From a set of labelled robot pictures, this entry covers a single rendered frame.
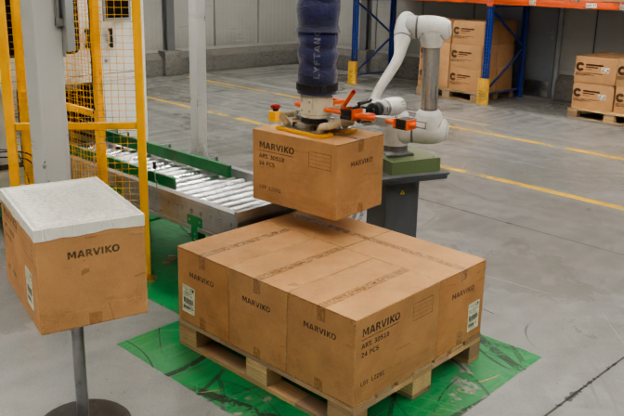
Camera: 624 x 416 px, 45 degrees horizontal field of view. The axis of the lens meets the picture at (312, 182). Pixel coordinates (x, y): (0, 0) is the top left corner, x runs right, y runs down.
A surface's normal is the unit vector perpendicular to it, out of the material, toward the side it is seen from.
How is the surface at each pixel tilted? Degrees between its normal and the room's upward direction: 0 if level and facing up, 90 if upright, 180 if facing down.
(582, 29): 90
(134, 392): 0
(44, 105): 90
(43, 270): 90
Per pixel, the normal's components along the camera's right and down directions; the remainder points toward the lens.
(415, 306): 0.72, 0.20
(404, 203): 0.41, 0.25
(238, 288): -0.69, 0.18
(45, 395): 0.02, -0.96
